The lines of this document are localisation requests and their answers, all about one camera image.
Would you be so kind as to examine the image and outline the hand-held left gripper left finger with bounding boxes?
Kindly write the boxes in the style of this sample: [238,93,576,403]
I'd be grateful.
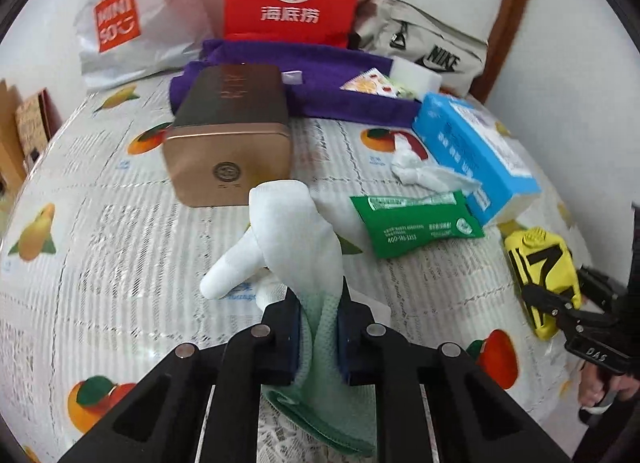
[59,288,303,463]

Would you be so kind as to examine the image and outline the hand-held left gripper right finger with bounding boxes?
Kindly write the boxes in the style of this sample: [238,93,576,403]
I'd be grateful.
[336,288,571,463]

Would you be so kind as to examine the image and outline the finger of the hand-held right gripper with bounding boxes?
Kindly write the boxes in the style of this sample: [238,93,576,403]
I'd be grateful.
[577,267,625,310]
[520,284,577,325]

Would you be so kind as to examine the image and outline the white and green glove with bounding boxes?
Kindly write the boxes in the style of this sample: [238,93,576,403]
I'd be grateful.
[200,180,378,459]

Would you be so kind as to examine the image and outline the green wet wipes packet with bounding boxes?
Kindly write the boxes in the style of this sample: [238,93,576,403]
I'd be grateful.
[349,190,486,260]

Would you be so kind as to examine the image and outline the person's right hand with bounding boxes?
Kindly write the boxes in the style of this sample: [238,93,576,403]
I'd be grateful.
[577,363,637,416]

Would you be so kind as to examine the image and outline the blue tissue box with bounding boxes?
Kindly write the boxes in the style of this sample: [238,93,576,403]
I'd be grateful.
[412,92,542,228]

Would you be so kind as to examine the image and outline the crumpled white tissue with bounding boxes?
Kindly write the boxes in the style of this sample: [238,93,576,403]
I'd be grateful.
[391,136,483,194]

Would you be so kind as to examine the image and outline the green and gold tin box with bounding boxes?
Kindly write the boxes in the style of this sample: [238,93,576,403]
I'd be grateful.
[162,63,292,209]

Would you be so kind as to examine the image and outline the fruit print tissue packet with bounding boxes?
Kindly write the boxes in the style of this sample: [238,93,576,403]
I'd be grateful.
[340,68,418,100]

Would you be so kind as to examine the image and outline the white sponge block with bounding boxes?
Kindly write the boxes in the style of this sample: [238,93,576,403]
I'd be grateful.
[389,56,443,94]

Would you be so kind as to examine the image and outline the purple towel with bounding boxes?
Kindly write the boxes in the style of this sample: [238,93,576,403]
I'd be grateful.
[169,38,423,125]

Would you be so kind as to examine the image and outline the grey canvas bag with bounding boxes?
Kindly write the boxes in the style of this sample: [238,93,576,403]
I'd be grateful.
[350,0,490,94]

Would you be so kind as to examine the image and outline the wooden headboard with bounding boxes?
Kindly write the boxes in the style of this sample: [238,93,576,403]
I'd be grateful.
[0,78,28,194]

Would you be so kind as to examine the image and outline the white plastic shopping bag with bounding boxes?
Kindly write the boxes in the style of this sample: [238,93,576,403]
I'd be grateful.
[74,0,221,90]

